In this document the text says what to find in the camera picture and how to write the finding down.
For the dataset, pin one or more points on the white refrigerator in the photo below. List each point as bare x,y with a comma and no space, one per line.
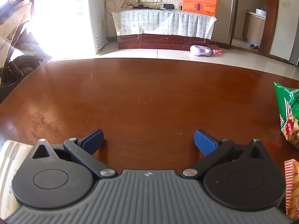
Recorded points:
86,16

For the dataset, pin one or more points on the white pot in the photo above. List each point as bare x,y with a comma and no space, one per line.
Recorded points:
261,12

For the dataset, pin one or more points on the pale patterned tablecloth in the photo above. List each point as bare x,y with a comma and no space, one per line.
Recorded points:
163,21

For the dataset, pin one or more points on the white wall switch panel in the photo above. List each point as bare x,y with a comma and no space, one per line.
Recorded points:
286,1

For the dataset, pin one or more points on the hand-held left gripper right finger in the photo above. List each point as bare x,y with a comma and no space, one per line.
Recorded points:
205,142

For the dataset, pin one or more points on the white oblong object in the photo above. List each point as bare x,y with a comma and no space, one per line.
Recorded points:
9,168

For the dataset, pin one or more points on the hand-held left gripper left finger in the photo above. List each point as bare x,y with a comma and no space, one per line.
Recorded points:
93,142

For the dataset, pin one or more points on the wooden kitchen cabinet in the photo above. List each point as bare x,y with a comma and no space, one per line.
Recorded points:
253,28

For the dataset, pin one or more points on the electric scooter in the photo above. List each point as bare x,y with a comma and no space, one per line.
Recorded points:
21,67

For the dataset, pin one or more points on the green snack bag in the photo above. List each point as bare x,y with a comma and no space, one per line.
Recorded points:
293,189
287,102

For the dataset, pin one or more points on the purple white bottle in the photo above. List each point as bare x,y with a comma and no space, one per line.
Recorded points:
201,50

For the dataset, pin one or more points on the black device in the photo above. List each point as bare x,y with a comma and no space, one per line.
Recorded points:
168,6

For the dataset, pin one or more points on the red flat object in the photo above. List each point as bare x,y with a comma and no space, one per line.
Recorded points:
219,52

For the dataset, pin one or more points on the dark wooden television cabinet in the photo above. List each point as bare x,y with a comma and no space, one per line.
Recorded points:
163,42

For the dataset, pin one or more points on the dark wooden door frame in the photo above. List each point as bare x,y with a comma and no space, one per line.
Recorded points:
271,16

